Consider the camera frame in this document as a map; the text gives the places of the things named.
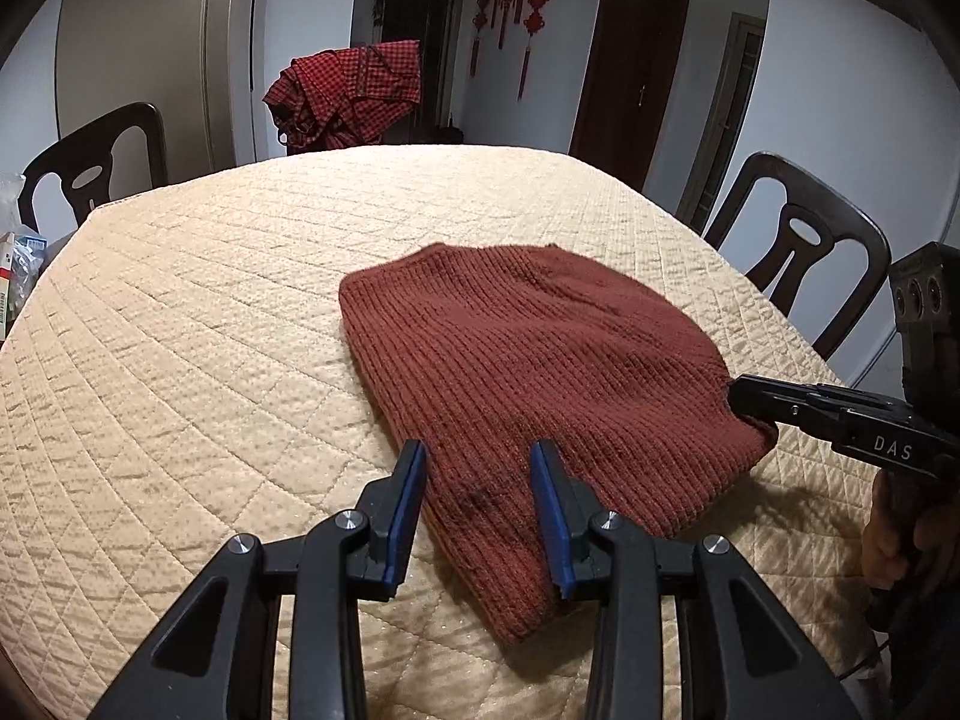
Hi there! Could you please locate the dark wooden chair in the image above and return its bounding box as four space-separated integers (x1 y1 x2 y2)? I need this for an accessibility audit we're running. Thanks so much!
703 151 893 362
16 101 169 232

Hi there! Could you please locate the pile of packets and bottles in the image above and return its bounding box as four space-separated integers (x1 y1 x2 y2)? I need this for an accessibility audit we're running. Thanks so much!
0 171 50 342

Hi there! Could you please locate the person's right forearm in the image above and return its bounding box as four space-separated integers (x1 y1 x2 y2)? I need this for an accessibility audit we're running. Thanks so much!
866 540 960 720

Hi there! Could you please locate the beige quilted tablecloth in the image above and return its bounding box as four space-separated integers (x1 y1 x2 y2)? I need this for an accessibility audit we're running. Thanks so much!
0 142 905 720

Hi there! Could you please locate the grey framed door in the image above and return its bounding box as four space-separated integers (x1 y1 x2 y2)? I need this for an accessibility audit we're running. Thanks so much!
679 13 767 235

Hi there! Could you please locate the brown wooden door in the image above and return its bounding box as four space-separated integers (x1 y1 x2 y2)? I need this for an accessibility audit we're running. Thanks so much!
568 0 691 182

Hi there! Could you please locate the rust brown knit sweater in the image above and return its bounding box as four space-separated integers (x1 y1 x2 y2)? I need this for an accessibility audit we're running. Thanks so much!
339 242 779 644

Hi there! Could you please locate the black cable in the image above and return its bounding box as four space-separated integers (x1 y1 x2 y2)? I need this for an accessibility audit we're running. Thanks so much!
844 634 890 695

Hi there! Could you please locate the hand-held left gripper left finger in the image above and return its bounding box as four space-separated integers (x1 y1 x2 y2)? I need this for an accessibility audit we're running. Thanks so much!
86 439 429 720

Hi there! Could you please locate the red plaid cloth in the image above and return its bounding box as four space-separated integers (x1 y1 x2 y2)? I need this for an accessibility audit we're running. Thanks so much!
262 39 422 158

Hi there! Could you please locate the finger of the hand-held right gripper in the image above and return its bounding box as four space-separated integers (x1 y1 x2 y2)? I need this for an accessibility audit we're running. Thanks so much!
726 373 850 452

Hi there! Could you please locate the person's right hand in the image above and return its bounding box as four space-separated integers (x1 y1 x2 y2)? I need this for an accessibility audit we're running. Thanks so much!
859 467 947 590

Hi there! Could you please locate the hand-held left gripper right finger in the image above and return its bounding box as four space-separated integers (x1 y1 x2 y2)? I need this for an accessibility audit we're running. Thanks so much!
529 439 865 720

